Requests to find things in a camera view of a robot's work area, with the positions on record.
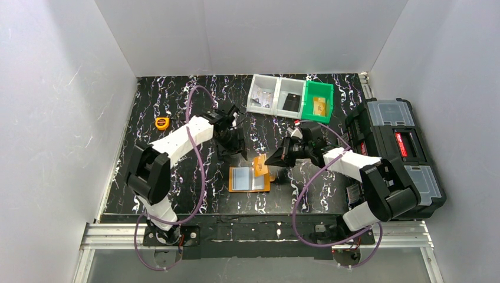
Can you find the gold credit card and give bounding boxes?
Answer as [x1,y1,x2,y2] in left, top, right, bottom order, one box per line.
[253,154,269,177]

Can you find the orange leather card holder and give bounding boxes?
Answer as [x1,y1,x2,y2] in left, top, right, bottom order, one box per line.
[228,167,275,193]

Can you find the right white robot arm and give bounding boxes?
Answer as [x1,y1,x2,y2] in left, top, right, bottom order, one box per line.
[265,120,421,232]

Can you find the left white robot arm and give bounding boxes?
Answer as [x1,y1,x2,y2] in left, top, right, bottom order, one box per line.
[126,105,247,232]

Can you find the photo cards in bin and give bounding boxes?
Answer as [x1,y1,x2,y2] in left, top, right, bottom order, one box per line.
[251,88,274,108]

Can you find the black card in bin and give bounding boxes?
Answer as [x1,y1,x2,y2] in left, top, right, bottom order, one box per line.
[282,93,301,112]

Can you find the green plastic bin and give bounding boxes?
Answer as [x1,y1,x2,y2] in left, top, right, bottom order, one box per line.
[301,81,334,124]

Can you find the left grey plastic bin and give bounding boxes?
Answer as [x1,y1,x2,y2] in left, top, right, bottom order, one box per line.
[246,74,279,115]

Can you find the grey plastic bin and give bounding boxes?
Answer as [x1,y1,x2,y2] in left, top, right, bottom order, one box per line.
[246,74,279,115]
[274,78,306,120]

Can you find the middle grey plastic bin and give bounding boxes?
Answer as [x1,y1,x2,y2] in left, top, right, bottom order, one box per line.
[274,78,306,120]

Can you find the yellow tape measure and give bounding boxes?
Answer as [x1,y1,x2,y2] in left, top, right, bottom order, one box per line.
[154,117,170,131]

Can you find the black plastic toolbox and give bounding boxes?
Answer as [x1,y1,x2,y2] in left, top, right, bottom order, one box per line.
[345,98,446,221]

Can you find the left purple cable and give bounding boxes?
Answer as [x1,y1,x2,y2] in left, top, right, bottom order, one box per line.
[134,85,219,272]

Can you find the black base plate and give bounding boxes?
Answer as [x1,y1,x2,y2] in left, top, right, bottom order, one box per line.
[141,214,375,260]

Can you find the aluminium frame rail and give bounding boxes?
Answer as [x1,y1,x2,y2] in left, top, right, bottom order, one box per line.
[73,221,443,282]

